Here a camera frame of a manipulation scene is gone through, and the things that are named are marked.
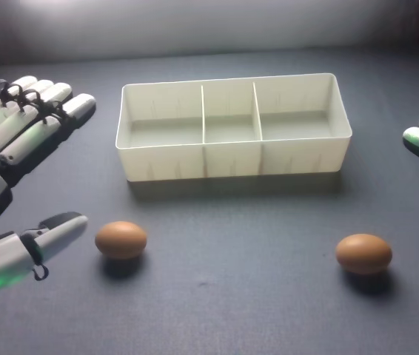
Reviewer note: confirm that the white backdrop board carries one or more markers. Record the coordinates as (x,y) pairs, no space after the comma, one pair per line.
(194,26)

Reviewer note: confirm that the grey table cloth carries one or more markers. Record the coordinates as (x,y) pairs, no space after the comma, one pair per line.
(209,303)

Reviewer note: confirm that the cream three-compartment tray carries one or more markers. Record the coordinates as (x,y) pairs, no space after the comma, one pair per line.
(157,159)

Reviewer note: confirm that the brown egg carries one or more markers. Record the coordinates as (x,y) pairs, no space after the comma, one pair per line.
(363,253)
(120,239)

